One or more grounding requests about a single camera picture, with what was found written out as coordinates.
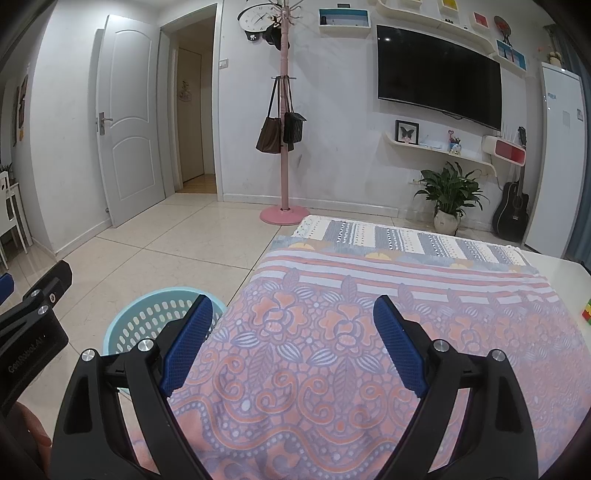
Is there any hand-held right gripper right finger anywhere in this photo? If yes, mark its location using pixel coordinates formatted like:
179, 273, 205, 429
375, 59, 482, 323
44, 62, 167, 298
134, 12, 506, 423
373, 295, 541, 480

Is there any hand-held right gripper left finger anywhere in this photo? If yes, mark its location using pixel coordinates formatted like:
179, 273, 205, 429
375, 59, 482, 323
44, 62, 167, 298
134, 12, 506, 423
52, 293, 215, 480

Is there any light blue plastic basket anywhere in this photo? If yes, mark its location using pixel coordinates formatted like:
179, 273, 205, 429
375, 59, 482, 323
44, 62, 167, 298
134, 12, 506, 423
102, 287, 227, 395

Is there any person's left hand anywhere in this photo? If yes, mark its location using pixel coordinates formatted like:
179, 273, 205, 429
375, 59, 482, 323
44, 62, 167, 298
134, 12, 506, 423
0, 401, 52, 480

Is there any white chair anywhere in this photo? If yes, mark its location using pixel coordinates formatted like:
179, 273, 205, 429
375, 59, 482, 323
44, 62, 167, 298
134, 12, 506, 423
0, 171, 34, 271

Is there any pink purple floral blanket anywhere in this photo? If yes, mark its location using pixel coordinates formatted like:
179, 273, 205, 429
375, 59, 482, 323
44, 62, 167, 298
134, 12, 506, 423
117, 237, 591, 480

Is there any grey white dotted mat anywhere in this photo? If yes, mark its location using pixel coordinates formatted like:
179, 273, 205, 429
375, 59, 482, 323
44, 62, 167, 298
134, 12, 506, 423
291, 215, 532, 267

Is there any potted green plant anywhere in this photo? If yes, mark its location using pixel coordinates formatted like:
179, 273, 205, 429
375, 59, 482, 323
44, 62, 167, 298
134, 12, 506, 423
413, 161, 490, 236

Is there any black acoustic guitar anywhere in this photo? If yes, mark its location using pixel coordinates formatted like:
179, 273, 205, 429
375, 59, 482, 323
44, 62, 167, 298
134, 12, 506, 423
492, 126, 531, 241

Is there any white panel door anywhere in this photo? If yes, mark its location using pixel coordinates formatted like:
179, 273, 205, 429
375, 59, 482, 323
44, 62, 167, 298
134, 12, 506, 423
95, 14, 167, 228

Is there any pink coat rack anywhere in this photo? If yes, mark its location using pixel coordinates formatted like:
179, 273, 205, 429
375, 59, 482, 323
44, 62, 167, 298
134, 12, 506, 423
259, 0, 311, 226

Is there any black framed butterfly picture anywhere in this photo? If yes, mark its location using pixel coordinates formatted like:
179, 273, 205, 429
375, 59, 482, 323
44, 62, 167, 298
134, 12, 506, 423
394, 120, 420, 145

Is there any brown handbag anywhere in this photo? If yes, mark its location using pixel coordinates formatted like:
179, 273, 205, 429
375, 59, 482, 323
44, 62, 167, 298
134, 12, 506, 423
256, 78, 283, 154

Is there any black handbag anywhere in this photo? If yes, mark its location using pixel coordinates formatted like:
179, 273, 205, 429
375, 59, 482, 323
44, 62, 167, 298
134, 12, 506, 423
283, 80, 307, 145

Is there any white refrigerator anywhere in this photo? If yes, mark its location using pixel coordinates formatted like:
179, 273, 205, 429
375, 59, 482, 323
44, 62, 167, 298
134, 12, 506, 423
523, 62, 591, 259

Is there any black flat television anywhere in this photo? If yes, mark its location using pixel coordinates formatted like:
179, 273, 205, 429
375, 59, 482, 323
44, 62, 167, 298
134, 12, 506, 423
376, 24, 503, 131

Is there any light blue shelf box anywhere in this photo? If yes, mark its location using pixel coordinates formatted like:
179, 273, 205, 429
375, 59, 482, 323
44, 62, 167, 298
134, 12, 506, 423
496, 39, 527, 70

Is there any black hat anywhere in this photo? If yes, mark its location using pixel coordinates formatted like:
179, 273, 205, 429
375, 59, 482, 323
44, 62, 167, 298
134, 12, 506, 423
264, 16, 291, 51

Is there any framed wall picture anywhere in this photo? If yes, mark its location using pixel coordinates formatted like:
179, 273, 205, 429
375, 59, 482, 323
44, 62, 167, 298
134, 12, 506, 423
16, 74, 29, 141

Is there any white curved wall shelf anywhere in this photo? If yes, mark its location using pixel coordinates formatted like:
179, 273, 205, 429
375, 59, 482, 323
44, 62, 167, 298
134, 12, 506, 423
385, 131, 497, 178

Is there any red white wall box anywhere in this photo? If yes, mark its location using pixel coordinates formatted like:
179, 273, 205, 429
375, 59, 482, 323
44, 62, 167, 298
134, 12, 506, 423
481, 135, 528, 167

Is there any white wavy wall shelf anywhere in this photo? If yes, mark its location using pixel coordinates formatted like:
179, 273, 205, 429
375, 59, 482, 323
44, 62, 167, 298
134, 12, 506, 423
376, 0, 496, 49

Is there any round wall clock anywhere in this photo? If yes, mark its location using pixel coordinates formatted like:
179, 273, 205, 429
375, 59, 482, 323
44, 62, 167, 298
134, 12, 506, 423
238, 2, 278, 42

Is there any blue white wall box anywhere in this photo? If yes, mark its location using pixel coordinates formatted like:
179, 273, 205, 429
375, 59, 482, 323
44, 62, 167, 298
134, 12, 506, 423
318, 8, 372, 38

